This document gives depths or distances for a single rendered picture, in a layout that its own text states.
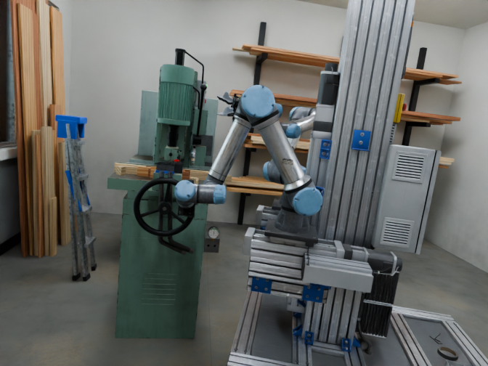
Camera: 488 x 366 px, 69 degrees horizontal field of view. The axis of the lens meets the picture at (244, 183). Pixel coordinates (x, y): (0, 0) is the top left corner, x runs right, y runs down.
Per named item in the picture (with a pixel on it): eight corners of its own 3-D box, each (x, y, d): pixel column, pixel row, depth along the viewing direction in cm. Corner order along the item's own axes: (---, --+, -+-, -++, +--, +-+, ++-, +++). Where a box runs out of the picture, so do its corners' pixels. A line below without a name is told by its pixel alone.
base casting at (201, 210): (121, 214, 184) (122, 197, 183) (136, 191, 240) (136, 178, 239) (207, 220, 192) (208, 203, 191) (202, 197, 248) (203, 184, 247)
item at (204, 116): (192, 133, 215) (194, 108, 213) (192, 133, 224) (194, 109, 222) (205, 135, 217) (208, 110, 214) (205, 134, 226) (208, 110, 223)
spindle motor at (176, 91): (156, 123, 186) (160, 62, 181) (158, 123, 203) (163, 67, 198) (189, 127, 189) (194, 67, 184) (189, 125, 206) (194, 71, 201)
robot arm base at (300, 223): (308, 226, 163) (311, 205, 162) (309, 235, 149) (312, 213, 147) (275, 221, 165) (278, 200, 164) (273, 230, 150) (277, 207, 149)
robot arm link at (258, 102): (319, 200, 150) (261, 81, 139) (330, 209, 135) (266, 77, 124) (293, 213, 150) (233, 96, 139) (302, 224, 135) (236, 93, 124)
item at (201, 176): (117, 173, 195) (117, 165, 194) (117, 172, 197) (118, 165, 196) (231, 182, 207) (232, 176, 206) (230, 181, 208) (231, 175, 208)
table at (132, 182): (102, 192, 172) (102, 180, 171) (114, 181, 201) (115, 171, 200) (226, 202, 182) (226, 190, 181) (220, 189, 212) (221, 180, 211)
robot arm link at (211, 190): (225, 181, 145) (198, 180, 143) (226, 186, 134) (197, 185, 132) (224, 200, 146) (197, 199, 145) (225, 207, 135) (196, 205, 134)
